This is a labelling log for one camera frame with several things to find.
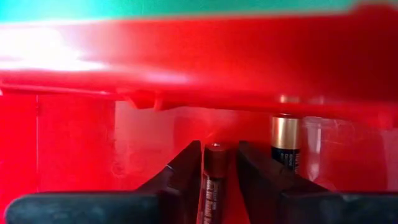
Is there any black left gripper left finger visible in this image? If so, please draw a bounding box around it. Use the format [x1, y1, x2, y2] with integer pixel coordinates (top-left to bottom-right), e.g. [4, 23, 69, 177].
[4, 139, 203, 224]

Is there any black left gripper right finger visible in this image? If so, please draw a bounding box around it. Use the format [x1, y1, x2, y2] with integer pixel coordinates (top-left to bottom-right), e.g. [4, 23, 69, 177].
[237, 141, 398, 224]

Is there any copper black battery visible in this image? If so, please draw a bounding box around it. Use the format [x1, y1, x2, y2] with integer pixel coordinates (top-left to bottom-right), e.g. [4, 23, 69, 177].
[269, 113, 302, 174]
[196, 142, 231, 224]

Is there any long red plastic bin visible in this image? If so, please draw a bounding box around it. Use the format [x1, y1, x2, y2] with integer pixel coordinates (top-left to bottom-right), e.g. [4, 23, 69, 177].
[0, 6, 398, 224]

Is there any green table mat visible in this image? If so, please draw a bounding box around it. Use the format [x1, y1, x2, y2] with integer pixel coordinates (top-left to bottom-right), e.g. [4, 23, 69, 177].
[0, 0, 355, 22]

